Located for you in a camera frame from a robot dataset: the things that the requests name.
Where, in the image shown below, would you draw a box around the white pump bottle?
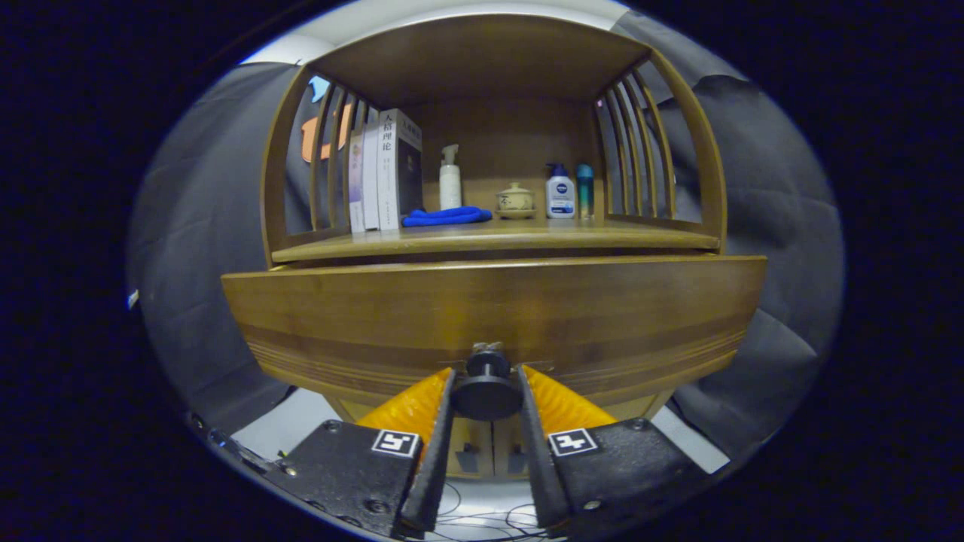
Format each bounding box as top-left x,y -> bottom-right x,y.
439,145 -> 462,211

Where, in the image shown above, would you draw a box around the wooden countertop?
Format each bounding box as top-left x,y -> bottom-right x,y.
271,215 -> 720,264

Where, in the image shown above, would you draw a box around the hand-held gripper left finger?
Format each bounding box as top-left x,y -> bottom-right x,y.
264,367 -> 458,539

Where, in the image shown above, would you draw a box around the lidded ceramic tea cup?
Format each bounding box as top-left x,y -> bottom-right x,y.
495,182 -> 537,220

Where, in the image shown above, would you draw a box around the thin black cables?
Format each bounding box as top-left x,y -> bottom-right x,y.
429,482 -> 562,542

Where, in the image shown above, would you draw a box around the thin white book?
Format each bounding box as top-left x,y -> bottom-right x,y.
361,122 -> 381,231

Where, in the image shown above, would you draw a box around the white lotion bottle blue cap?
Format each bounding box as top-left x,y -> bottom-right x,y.
545,163 -> 577,219

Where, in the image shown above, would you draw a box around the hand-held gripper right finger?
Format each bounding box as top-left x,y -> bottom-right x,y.
516,364 -> 712,539

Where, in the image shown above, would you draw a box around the teal spray bottle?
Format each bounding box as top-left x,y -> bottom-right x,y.
576,163 -> 595,220

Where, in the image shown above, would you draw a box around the pale purple book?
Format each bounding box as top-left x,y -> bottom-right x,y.
348,129 -> 366,233

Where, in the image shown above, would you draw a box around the blue folded cloth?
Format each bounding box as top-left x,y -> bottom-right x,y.
401,206 -> 493,227

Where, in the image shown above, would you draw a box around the thick white book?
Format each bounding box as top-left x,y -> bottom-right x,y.
377,108 -> 424,231

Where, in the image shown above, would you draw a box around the wooden cabinet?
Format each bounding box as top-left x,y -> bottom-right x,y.
222,14 -> 767,479

